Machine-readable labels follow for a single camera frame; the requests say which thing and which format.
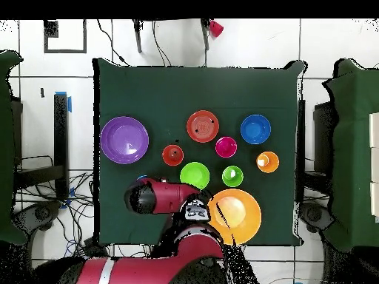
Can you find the orange bowl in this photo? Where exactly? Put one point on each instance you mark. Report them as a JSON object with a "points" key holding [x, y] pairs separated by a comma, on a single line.
{"points": [[207, 133]]}

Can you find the light blue cup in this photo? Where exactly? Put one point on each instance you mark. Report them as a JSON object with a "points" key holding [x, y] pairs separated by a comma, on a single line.
{"points": [[142, 177]]}

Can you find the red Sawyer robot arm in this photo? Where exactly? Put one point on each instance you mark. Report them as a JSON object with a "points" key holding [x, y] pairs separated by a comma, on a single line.
{"points": [[171, 195]]}

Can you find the green bowl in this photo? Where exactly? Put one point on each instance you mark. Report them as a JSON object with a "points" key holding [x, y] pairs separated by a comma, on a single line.
{"points": [[194, 174]]}

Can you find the orange cup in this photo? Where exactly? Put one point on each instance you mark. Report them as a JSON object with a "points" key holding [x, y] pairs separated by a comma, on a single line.
{"points": [[168, 158]]}

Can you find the pink cup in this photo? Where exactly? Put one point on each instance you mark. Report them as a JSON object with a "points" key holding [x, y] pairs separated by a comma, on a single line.
{"points": [[226, 145]]}

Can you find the green cup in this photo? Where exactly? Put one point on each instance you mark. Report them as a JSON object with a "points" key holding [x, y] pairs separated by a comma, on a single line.
{"points": [[229, 180]]}

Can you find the dark green tablecloth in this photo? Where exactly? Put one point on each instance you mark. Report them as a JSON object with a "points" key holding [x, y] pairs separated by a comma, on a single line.
{"points": [[162, 97]]}

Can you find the blue bowl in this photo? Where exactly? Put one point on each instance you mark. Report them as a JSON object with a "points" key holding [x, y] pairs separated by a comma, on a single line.
{"points": [[256, 130]]}

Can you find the purple bowl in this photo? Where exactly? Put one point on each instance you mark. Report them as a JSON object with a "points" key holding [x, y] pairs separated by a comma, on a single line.
{"points": [[118, 139]]}

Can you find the yellow cup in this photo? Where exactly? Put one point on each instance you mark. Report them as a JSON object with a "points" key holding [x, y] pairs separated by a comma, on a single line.
{"points": [[272, 164]]}

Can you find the large yellow bowl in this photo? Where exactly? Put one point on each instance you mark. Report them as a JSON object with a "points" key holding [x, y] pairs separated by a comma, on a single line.
{"points": [[245, 219]]}

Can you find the thin black bar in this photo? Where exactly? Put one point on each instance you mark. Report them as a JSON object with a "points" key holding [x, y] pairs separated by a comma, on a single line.
{"points": [[301, 133]]}

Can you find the black stand leg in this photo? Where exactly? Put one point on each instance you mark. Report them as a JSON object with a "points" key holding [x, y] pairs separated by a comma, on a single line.
{"points": [[205, 38], [138, 38]]}

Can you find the long black beam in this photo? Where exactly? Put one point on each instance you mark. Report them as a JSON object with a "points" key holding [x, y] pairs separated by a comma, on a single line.
{"points": [[60, 133]]}

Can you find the red cup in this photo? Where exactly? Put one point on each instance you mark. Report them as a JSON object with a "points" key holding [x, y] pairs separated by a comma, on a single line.
{"points": [[216, 28]]}

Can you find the gray black machine base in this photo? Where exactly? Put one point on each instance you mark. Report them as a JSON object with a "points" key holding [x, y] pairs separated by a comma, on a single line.
{"points": [[41, 213], [314, 214]]}

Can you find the short black beam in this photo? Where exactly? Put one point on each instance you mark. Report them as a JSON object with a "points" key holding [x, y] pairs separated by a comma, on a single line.
{"points": [[38, 176]]}

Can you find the green cloth side table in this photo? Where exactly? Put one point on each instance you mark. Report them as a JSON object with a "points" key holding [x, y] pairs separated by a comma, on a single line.
{"points": [[7, 148], [352, 148]]}

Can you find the white boxes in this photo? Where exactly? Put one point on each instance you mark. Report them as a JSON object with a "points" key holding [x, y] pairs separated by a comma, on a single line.
{"points": [[374, 165]]}

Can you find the black square frame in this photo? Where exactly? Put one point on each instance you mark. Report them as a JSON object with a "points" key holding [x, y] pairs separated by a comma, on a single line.
{"points": [[84, 38]]}

